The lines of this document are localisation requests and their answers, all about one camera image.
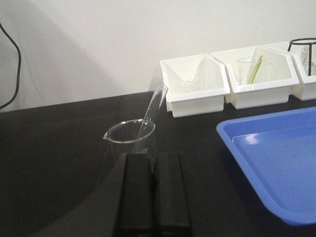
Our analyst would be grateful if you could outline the left white storage bin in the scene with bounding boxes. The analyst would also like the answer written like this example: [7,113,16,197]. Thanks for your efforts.
[160,53,230,118]

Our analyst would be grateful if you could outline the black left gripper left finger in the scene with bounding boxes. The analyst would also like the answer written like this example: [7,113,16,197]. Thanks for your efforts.
[120,154,154,230]

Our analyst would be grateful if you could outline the white storage bin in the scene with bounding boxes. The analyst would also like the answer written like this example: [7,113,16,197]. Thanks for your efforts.
[264,40,316,101]
[211,46,299,109]
[160,53,230,118]

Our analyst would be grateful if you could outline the blue plastic tray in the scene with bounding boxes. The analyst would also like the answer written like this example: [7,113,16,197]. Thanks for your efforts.
[217,107,316,226]

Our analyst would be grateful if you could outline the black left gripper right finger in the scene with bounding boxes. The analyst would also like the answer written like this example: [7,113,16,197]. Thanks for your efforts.
[154,152,191,230]

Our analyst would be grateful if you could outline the glass beaker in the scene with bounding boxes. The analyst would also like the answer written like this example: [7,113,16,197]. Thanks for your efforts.
[102,119,158,170]

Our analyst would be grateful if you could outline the black power cable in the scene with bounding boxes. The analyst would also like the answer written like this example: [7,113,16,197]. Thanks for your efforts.
[0,23,22,109]

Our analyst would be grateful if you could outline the glass test tube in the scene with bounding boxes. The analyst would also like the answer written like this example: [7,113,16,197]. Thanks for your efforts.
[132,84,168,153]

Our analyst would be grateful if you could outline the right white storage bin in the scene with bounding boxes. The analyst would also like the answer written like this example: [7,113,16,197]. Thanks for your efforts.
[264,40,316,101]

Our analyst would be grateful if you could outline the beaker with green yellow sticks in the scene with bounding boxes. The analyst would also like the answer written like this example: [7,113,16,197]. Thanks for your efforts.
[237,55,268,85]

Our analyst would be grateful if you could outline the middle white storage bin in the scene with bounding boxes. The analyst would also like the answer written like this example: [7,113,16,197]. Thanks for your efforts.
[211,46,299,109]

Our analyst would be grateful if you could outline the black metal tripod stand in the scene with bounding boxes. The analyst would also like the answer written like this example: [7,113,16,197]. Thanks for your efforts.
[287,37,316,76]

